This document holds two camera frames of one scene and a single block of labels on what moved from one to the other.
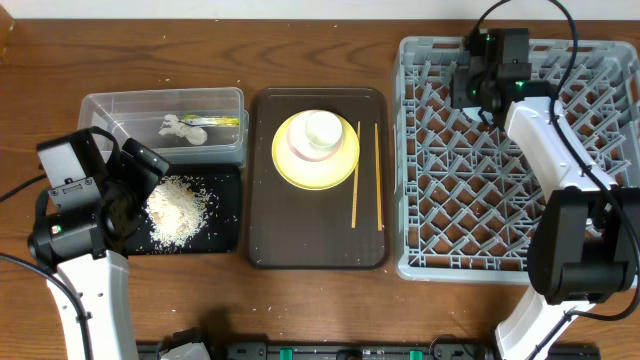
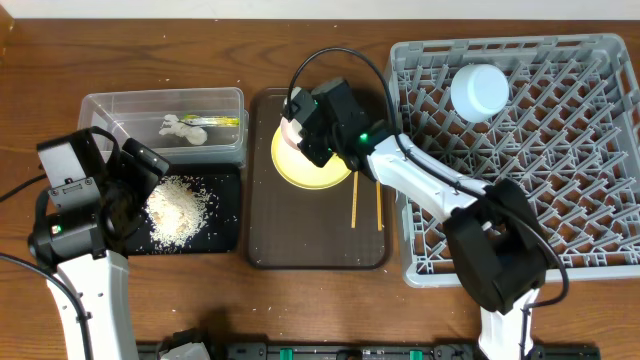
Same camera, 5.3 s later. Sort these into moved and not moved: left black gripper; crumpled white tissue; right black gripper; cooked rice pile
Moved: right black gripper
Not moved: left black gripper; cooked rice pile; crumpled white tissue
